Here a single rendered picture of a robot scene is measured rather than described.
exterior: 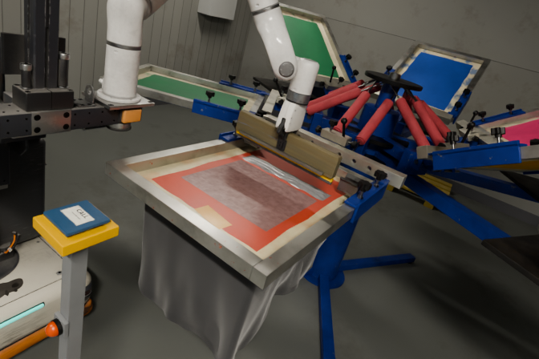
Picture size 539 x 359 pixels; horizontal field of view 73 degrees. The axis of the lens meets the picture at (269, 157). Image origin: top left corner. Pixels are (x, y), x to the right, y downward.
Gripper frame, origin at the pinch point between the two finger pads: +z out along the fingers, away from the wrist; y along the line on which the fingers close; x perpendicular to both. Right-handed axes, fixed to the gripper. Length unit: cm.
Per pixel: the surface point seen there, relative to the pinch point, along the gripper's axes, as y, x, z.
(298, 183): -4.5, 7.6, 13.0
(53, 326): 68, -11, 43
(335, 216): 8.8, 27.9, 10.3
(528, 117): -166, 67, -21
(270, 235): 28.8, 19.0, 14.0
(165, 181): 34.3, -16.7, 14.3
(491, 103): -387, 38, -8
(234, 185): 16.7, -4.2, 14.1
